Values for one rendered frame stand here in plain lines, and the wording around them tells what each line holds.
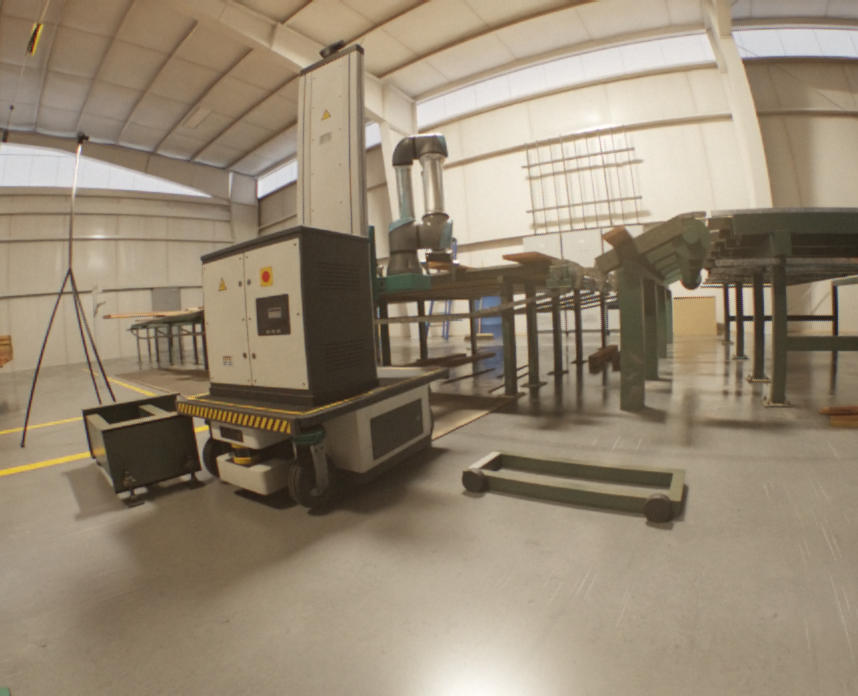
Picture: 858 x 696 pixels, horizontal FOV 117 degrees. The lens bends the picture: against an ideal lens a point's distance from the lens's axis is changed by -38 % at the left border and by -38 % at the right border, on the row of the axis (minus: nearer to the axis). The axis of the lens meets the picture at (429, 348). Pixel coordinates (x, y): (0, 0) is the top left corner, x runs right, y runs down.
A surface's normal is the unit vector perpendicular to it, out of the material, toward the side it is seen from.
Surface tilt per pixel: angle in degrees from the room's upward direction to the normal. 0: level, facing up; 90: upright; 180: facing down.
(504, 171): 87
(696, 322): 89
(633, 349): 90
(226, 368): 90
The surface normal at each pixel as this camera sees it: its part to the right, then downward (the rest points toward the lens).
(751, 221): -0.59, 0.10
